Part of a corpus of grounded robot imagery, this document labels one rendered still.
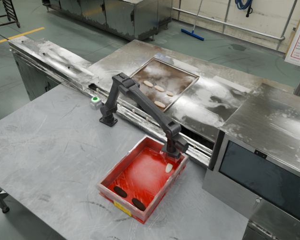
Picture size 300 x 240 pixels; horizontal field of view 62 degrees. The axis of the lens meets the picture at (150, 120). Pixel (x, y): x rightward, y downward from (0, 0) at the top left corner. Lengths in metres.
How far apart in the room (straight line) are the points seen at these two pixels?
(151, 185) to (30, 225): 1.30
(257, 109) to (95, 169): 1.00
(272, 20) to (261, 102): 3.80
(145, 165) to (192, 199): 0.35
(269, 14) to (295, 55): 3.24
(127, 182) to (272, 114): 0.88
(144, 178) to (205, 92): 0.87
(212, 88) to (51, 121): 1.27
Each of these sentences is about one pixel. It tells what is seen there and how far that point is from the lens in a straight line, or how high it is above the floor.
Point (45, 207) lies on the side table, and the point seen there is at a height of 0.82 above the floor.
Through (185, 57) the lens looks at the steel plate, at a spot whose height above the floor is 0.82.
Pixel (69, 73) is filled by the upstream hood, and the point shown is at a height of 0.92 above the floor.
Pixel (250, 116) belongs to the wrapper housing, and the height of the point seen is 1.30.
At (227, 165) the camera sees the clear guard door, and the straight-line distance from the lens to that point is 1.31.
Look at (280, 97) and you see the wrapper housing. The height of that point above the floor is 1.30.
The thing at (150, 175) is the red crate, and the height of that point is 0.82.
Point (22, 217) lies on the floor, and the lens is 2.56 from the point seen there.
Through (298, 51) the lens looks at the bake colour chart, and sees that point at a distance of 1.93.
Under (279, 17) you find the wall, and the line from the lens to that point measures 5.10.
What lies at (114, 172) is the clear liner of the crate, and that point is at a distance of 1.48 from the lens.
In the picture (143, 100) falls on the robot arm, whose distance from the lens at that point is 1.38.
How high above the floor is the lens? 2.09
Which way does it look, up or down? 42 degrees down
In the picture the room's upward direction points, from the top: 2 degrees clockwise
